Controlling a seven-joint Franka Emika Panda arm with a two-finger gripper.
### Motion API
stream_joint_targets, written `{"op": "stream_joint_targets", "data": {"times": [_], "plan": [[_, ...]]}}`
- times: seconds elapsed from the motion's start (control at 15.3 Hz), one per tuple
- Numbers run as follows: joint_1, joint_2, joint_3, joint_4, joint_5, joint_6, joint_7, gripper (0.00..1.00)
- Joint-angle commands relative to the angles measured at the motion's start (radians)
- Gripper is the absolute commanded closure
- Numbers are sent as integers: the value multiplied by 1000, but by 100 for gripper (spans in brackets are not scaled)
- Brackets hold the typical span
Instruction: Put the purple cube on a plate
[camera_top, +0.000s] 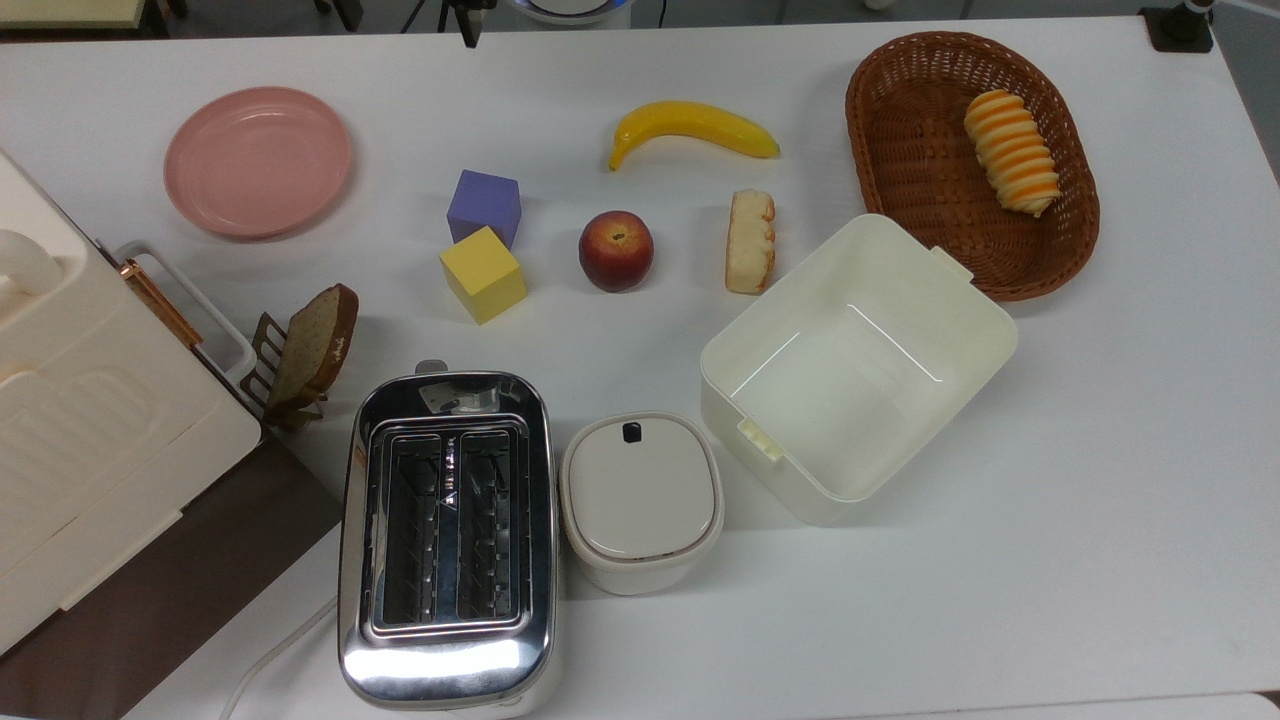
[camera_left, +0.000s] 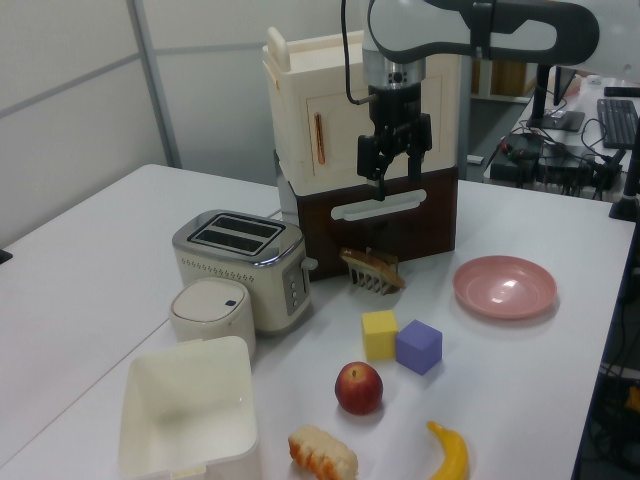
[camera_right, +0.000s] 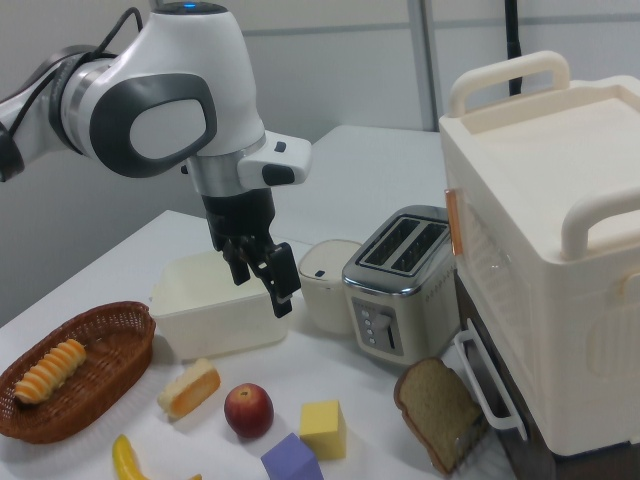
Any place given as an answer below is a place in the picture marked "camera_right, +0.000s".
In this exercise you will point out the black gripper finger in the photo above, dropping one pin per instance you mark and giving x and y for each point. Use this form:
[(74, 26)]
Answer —
[(282, 280), (241, 270)]

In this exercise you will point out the cream toy cabinet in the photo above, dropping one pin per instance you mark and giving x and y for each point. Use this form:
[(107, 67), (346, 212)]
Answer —
[(550, 200)]

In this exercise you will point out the brown wicker basket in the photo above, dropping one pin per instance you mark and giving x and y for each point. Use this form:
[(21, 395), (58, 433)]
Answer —
[(115, 350)]

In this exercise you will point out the black pole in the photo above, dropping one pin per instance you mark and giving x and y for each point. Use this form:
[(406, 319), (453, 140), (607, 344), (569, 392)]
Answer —
[(512, 40)]

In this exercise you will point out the small white lidded bin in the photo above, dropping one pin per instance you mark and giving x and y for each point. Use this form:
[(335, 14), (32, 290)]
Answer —
[(320, 300)]

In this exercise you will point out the brown bread slice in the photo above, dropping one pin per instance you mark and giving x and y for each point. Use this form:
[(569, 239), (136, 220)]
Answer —
[(435, 410)]

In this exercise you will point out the orange cake slice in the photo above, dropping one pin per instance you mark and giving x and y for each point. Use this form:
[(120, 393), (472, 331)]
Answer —
[(192, 387)]

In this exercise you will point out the white plastic container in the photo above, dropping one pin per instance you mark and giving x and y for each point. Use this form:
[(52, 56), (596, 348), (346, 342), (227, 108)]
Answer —
[(215, 325)]

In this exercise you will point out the yellow cube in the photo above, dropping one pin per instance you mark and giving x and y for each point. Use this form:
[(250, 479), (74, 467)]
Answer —
[(322, 430)]

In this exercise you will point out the purple cube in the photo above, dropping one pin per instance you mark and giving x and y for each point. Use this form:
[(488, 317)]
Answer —
[(290, 460)]

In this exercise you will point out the yellow banana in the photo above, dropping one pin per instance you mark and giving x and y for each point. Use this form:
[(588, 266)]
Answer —
[(125, 460)]

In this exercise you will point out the silver cream toaster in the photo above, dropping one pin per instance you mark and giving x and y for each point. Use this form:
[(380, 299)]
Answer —
[(400, 310)]

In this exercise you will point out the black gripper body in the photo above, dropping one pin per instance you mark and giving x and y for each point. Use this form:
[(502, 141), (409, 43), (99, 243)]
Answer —
[(240, 220)]

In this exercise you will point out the red apple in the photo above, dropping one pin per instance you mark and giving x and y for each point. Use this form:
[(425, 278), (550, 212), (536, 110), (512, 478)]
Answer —
[(248, 412)]

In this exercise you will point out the twisted bread roll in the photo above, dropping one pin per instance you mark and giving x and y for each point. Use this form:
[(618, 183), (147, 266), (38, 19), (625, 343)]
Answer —
[(50, 372)]

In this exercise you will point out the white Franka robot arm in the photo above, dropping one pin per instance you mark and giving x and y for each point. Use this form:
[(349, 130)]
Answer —
[(200, 50)]

